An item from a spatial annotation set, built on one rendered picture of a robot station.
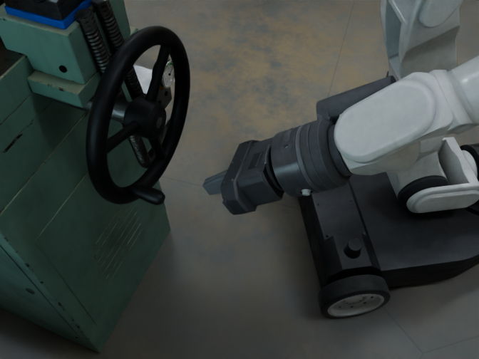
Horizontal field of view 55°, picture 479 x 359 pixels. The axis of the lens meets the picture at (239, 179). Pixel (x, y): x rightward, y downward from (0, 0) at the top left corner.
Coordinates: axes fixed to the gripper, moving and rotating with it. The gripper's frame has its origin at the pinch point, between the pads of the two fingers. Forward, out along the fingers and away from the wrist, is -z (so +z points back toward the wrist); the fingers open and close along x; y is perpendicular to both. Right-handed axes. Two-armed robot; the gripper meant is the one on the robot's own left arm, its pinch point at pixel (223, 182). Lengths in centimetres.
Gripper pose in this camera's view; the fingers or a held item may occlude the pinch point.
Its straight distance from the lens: 66.5
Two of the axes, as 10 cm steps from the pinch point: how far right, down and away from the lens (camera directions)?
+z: 8.0, -2.2, -5.5
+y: -5.3, -7.0, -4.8
